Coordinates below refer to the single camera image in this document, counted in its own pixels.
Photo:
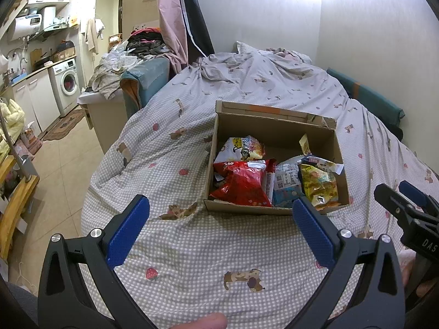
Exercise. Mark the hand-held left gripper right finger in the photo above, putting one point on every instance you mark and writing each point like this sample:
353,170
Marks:
313,233

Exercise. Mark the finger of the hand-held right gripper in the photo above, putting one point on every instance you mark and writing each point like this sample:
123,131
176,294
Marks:
413,192
387,195

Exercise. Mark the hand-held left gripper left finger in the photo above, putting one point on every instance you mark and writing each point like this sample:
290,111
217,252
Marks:
127,233

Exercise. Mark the yellow snack packet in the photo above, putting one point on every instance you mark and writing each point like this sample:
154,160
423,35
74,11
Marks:
319,186

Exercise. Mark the white and blue snack bag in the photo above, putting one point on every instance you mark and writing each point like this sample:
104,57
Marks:
286,181

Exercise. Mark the red snack bag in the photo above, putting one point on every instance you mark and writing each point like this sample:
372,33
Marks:
243,185

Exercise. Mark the white yellow-print snack bag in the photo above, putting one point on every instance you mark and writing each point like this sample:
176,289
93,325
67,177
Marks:
241,147

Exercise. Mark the cardboard box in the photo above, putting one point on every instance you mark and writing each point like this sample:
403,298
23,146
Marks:
63,55
274,126

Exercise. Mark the person's right hand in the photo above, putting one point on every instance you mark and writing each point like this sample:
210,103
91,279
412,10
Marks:
425,276

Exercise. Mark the person's left hand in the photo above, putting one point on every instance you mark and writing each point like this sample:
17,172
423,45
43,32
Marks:
205,322

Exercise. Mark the pink printed cloth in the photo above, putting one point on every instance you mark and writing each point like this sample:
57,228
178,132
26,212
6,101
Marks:
408,257

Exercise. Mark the black cloth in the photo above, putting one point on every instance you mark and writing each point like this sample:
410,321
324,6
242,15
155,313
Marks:
394,131

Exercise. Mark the checked printed bed sheet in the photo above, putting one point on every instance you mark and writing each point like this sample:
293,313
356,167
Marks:
192,246

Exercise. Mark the teal cushion orange stripe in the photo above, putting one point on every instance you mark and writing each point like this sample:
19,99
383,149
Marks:
367,96

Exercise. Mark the wooden rack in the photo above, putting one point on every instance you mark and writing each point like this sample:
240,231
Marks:
17,198

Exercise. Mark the beige side table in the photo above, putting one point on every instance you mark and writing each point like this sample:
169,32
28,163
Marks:
99,113

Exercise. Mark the brown floor rug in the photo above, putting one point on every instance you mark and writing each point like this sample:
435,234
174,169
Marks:
65,125

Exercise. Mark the person's dark grey trousers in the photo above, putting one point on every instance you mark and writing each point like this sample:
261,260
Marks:
17,308

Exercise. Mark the pink tissue box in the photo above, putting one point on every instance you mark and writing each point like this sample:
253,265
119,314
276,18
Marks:
31,135

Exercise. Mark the metal pole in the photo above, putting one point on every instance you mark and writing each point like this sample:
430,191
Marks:
10,140

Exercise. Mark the teal sofa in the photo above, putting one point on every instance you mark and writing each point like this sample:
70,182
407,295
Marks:
147,78

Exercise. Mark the yellow duvet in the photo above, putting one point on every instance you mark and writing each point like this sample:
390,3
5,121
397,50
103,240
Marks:
12,120

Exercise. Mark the white kitchen base cabinet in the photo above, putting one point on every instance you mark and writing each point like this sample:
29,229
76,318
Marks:
34,99

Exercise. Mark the white washing machine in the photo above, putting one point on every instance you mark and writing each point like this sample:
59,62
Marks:
65,82

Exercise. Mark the cardboard box on washer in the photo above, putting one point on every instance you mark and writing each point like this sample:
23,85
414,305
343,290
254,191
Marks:
63,55

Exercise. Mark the pile of dark clothes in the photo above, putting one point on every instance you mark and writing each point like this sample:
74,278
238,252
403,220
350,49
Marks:
147,43

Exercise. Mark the hanging white towel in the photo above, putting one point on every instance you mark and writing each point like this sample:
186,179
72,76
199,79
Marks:
92,34

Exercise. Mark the pink curtain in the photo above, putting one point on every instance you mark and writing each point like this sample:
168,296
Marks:
171,24

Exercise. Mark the yellow hanging bag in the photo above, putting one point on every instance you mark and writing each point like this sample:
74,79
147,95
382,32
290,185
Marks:
72,20

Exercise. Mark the dark curtain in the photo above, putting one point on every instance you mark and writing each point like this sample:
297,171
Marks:
195,17

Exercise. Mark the range hood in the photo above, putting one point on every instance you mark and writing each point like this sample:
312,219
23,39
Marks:
48,17

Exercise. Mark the white water heater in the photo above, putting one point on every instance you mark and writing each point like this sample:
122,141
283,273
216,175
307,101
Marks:
29,24

